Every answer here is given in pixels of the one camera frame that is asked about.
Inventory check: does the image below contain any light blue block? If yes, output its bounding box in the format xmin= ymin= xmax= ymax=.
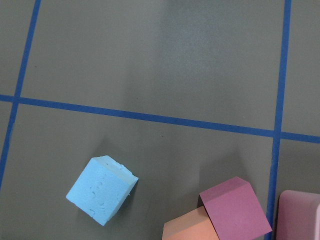
xmin=66 ymin=155 xmax=139 ymax=226

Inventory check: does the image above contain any orange foam block near red bin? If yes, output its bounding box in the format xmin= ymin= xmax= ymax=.
xmin=162 ymin=206 xmax=219 ymax=240

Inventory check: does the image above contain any magenta foam block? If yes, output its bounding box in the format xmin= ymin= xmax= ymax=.
xmin=199 ymin=176 xmax=272 ymax=240

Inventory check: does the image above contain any dark pink foam block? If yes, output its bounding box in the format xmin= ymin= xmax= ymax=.
xmin=275 ymin=190 xmax=320 ymax=240

